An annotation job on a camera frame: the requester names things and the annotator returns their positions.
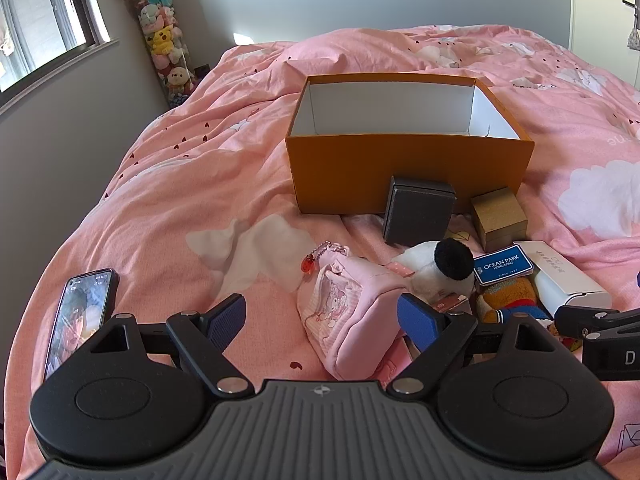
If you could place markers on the small hanging pouch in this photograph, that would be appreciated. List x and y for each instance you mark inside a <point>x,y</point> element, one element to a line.
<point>635,39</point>

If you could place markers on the clear tube of plush toys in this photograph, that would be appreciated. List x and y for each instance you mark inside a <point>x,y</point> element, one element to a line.
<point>162,40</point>

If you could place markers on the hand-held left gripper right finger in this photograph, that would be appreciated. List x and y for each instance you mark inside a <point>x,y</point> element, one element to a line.
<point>417,322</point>

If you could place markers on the smartphone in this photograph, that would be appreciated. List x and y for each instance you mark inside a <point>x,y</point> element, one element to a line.
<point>75,320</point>

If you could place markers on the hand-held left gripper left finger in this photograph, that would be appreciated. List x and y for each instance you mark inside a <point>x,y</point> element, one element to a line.
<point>227,322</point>

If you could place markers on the pink cartoon pouch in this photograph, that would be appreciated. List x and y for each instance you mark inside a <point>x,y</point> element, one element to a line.
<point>350,320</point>

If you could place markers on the dark grey small box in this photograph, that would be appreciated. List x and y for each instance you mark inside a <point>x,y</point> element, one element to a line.
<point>415,215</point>

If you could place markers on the pink printed blanket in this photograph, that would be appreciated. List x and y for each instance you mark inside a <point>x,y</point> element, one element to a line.
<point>200,160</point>

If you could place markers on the white dog plush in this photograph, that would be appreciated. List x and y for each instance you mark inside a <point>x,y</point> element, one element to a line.
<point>425,265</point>

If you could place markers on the brown bear plush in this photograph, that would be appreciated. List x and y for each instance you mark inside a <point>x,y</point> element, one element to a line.
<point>505,300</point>

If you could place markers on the white glasses case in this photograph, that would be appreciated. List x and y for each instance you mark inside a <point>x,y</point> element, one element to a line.
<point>560,280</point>

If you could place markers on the blue card tag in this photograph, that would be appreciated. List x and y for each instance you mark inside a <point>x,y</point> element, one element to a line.
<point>502,264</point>

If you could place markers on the orange cardboard box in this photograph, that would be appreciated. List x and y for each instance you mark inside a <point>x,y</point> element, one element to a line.
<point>350,170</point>

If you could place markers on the window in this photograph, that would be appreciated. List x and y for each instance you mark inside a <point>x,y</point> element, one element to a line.
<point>30,20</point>

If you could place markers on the gold small box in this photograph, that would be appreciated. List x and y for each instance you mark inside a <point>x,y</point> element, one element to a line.
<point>500,220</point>

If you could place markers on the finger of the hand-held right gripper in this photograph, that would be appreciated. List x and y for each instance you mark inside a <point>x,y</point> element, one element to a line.
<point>585,321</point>

